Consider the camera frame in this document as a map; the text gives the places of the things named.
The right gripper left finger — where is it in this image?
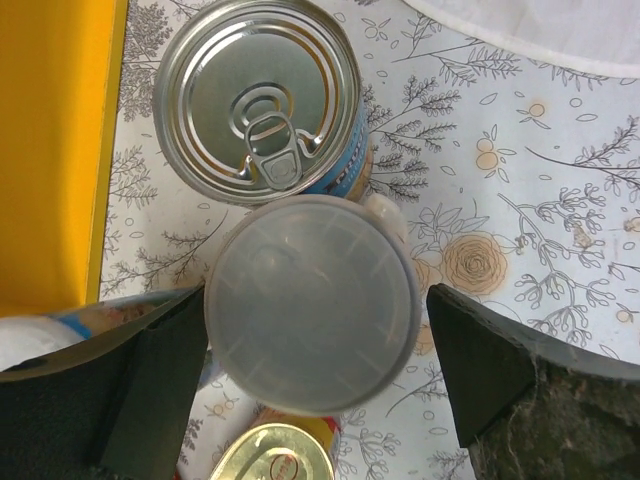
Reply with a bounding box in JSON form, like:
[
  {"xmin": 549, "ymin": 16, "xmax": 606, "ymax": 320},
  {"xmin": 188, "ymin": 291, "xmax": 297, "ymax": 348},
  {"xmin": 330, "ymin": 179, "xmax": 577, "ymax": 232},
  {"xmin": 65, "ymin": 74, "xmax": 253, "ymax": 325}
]
[{"xmin": 1, "ymin": 287, "xmax": 206, "ymax": 479}]

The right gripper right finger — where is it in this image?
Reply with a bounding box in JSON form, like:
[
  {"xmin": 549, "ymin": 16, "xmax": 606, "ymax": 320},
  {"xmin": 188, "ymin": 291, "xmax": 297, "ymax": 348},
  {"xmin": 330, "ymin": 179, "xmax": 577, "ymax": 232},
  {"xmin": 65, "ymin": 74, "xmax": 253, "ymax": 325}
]
[{"xmin": 426, "ymin": 284, "xmax": 639, "ymax": 479}]

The gold oval tin right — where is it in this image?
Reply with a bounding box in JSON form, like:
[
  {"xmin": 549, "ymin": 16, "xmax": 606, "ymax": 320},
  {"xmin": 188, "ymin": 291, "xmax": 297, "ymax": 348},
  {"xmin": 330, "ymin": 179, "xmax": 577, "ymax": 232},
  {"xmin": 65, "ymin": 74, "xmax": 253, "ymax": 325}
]
[{"xmin": 174, "ymin": 407, "xmax": 346, "ymax": 480}]

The yellow wooden shelf cabinet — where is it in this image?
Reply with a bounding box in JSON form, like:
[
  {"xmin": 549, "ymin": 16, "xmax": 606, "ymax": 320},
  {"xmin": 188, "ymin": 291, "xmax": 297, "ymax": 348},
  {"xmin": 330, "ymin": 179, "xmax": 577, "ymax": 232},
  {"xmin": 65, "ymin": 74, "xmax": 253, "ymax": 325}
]
[{"xmin": 1, "ymin": 1, "xmax": 127, "ymax": 316}]

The white crumpled cloth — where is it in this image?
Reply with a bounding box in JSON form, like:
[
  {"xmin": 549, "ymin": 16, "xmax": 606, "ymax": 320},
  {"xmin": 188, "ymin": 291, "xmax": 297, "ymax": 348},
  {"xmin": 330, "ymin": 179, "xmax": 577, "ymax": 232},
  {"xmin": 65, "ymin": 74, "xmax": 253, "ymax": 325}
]
[{"xmin": 407, "ymin": 0, "xmax": 639, "ymax": 79}]

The tall porridge can plastic lid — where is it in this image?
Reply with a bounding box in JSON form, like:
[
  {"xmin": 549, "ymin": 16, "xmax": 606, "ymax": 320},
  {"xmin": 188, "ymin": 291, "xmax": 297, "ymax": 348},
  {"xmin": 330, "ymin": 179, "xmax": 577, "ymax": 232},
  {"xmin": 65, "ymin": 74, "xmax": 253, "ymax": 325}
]
[{"xmin": 204, "ymin": 194, "xmax": 422, "ymax": 416}]

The floral patterned table mat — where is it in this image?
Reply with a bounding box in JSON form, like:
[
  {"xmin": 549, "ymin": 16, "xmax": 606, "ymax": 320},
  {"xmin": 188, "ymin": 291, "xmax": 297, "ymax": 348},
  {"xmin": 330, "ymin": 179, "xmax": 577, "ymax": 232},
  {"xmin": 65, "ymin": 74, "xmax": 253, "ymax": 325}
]
[{"xmin": 101, "ymin": 1, "xmax": 639, "ymax": 479}]

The yellow orange can plastic lid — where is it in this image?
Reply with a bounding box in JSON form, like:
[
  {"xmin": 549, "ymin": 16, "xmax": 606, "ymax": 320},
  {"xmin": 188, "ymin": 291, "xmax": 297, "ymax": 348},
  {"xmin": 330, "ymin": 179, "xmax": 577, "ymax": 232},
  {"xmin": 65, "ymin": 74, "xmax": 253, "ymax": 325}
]
[{"xmin": 1, "ymin": 288, "xmax": 222, "ymax": 389}]

